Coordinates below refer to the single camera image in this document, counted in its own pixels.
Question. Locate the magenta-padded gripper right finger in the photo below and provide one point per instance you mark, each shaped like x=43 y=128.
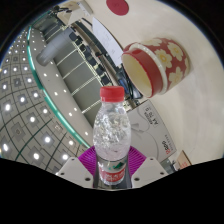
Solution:
x=146 y=170

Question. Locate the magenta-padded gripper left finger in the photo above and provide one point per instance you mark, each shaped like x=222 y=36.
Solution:
x=75 y=171

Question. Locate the clear water bottle red cap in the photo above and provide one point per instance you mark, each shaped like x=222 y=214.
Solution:
x=111 y=133

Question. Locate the group of ceiling lights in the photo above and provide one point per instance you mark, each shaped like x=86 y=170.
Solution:
x=32 y=119

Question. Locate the red floral mug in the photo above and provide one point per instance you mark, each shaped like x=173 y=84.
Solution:
x=160 y=65

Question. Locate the long curved conference desk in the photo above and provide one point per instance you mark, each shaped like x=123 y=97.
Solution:
x=100 y=58

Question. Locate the row of black office chairs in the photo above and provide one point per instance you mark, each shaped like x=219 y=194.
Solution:
x=88 y=55

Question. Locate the flat round red coaster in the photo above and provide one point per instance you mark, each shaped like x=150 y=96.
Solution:
x=117 y=6

